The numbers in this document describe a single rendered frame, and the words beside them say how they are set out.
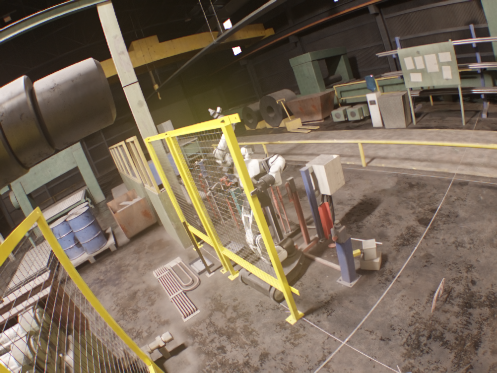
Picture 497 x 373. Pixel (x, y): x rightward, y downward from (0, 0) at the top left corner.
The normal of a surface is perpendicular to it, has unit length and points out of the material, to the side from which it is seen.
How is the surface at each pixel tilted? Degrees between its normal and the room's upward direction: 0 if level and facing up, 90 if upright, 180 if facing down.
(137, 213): 90
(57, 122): 118
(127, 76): 90
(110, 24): 90
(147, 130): 90
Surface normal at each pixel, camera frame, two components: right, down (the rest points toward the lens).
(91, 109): 0.64, 0.51
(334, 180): 0.55, 0.11
